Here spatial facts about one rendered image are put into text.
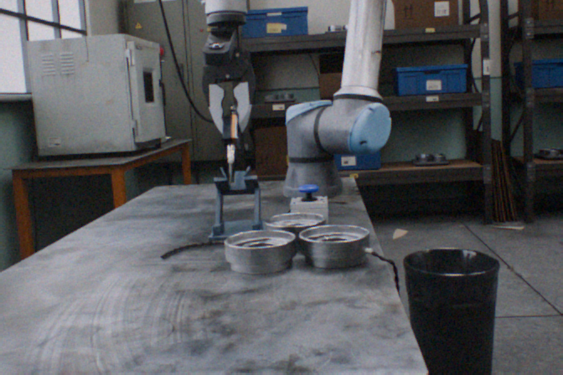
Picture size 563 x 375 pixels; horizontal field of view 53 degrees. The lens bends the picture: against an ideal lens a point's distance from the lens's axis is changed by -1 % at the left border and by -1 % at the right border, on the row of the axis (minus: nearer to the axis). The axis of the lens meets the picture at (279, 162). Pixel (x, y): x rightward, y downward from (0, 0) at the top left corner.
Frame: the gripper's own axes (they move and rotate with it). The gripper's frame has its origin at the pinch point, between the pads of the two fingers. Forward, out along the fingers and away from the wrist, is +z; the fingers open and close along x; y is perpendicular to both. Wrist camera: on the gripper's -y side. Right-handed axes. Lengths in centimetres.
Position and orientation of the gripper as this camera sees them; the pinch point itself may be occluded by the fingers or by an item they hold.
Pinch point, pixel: (231, 126)
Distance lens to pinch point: 103.6
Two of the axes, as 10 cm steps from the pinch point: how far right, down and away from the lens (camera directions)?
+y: 0.5, -0.9, 9.9
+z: 0.5, 9.9, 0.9
